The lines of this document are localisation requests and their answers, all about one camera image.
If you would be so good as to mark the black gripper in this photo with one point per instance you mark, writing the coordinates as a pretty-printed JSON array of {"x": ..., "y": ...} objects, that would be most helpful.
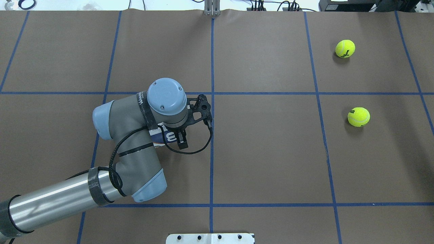
[{"x": 182, "y": 139}]

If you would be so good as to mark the white blue tennis ball can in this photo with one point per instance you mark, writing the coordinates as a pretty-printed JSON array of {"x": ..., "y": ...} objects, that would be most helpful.
[{"x": 157, "y": 136}]

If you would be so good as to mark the yellow tennis ball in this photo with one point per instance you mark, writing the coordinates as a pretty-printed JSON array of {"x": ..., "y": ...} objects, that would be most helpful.
[
  {"x": 345, "y": 48},
  {"x": 358, "y": 117}
]

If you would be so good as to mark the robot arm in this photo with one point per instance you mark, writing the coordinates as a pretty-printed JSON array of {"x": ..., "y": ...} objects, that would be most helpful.
[{"x": 134, "y": 168}]

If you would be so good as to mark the grey USB hub left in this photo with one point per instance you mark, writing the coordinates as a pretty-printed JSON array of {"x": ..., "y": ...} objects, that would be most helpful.
[{"x": 257, "y": 8}]

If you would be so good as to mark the grey usb hub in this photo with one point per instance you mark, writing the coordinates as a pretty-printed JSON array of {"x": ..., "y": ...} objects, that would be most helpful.
[
  {"x": 257, "y": 8},
  {"x": 291, "y": 9}
]

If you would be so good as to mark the grey USB hub right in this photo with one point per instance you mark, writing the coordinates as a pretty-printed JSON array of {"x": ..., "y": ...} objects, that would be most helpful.
[{"x": 291, "y": 9}]

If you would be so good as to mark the black box with label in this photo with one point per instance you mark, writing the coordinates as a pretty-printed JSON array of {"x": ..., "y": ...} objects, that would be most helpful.
[{"x": 346, "y": 5}]

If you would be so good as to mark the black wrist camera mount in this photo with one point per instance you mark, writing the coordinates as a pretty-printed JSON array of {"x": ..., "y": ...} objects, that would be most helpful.
[{"x": 198, "y": 109}]

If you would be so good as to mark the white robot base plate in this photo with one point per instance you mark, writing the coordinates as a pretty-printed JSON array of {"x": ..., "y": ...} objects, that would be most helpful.
[{"x": 211, "y": 238}]

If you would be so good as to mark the aluminium frame post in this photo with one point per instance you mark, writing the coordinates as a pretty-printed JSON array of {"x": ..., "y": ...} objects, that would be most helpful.
[{"x": 212, "y": 8}]

